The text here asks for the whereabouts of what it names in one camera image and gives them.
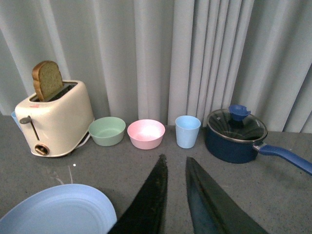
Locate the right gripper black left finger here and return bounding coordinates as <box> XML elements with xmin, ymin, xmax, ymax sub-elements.
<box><xmin>109</xmin><ymin>154</ymin><xmax>168</xmax><ymax>234</ymax></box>

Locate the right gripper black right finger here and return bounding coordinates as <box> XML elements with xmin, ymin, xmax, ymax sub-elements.
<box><xmin>186</xmin><ymin>157</ymin><xmax>267</xmax><ymax>234</ymax></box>

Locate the light blue plate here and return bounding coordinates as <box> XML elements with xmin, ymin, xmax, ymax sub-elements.
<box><xmin>0</xmin><ymin>184</ymin><xmax>117</xmax><ymax>234</ymax></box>

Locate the dark blue saucepan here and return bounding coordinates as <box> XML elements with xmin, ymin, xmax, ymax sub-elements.
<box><xmin>204</xmin><ymin>109</ymin><xmax>312</xmax><ymax>176</ymax></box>

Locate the pink bowl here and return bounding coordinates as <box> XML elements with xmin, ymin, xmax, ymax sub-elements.
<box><xmin>127</xmin><ymin>119</ymin><xmax>165</xmax><ymax>150</ymax></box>

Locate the light blue cup right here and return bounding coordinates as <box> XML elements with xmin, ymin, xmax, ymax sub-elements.
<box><xmin>175</xmin><ymin>116</ymin><xmax>201</xmax><ymax>149</ymax></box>

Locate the light blue cup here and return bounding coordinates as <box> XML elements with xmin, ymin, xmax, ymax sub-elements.
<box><xmin>175</xmin><ymin>116</ymin><xmax>201</xmax><ymax>149</ymax></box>
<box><xmin>11</xmin><ymin>111</ymin><xmax>22</xmax><ymax>131</ymax></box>

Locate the glass pot lid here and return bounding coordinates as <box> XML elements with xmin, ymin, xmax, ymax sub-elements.
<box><xmin>207</xmin><ymin>104</ymin><xmax>268</xmax><ymax>143</ymax></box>

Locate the green bowl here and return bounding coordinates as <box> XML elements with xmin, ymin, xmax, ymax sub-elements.
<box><xmin>88</xmin><ymin>117</ymin><xmax>126</xmax><ymax>147</ymax></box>

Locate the cream white toaster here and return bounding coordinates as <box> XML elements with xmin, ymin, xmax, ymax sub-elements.
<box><xmin>15</xmin><ymin>80</ymin><xmax>95</xmax><ymax>157</ymax></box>

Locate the grey curtain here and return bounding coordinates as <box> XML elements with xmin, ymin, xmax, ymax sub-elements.
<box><xmin>0</xmin><ymin>0</ymin><xmax>312</xmax><ymax>133</ymax></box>

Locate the light blue cup left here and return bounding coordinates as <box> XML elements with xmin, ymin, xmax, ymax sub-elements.
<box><xmin>11</xmin><ymin>111</ymin><xmax>22</xmax><ymax>131</ymax></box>

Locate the toasted bread slice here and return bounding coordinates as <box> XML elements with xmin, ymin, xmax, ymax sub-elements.
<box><xmin>32</xmin><ymin>60</ymin><xmax>63</xmax><ymax>101</ymax></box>

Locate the white toaster power cord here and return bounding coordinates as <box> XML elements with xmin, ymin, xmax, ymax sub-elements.
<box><xmin>73</xmin><ymin>133</ymin><xmax>92</xmax><ymax>150</ymax></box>

